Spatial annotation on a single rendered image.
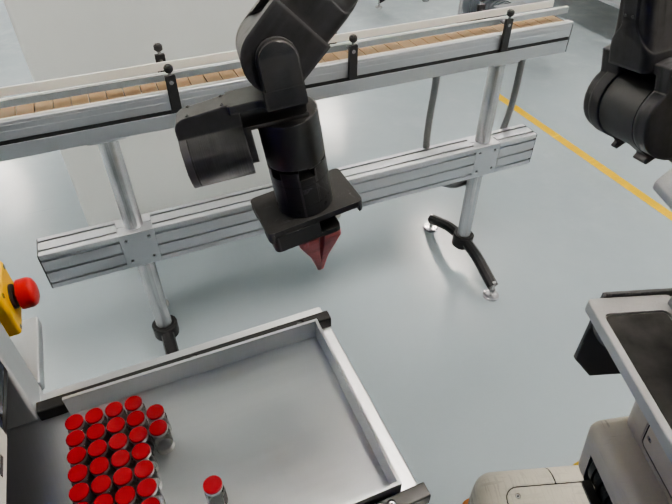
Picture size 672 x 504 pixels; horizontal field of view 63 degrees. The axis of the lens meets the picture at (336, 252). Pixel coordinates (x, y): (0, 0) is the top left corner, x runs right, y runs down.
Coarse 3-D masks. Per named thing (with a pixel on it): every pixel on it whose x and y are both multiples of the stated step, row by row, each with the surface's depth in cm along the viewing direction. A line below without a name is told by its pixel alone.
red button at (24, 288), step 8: (16, 280) 70; (24, 280) 70; (32, 280) 71; (16, 288) 69; (24, 288) 69; (32, 288) 70; (16, 296) 69; (24, 296) 69; (32, 296) 70; (24, 304) 70; (32, 304) 70
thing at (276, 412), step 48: (288, 336) 78; (144, 384) 73; (192, 384) 74; (240, 384) 74; (288, 384) 74; (336, 384) 74; (192, 432) 69; (240, 432) 69; (288, 432) 69; (336, 432) 69; (192, 480) 64; (240, 480) 64; (288, 480) 64; (336, 480) 64; (384, 480) 64
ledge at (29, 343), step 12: (24, 324) 82; (36, 324) 82; (12, 336) 81; (24, 336) 81; (36, 336) 81; (24, 348) 79; (36, 348) 79; (24, 360) 77; (36, 360) 77; (36, 372) 76
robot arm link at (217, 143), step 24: (264, 48) 42; (288, 48) 43; (264, 72) 43; (288, 72) 44; (240, 96) 48; (264, 96) 45; (288, 96) 45; (192, 120) 47; (216, 120) 47; (240, 120) 48; (192, 144) 47; (216, 144) 48; (240, 144) 48; (192, 168) 48; (216, 168) 48; (240, 168) 49
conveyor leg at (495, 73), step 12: (492, 72) 169; (492, 84) 171; (492, 96) 174; (492, 108) 177; (480, 120) 181; (492, 120) 180; (480, 132) 183; (468, 180) 197; (480, 180) 196; (468, 192) 199; (468, 204) 202; (468, 216) 206; (468, 228) 209
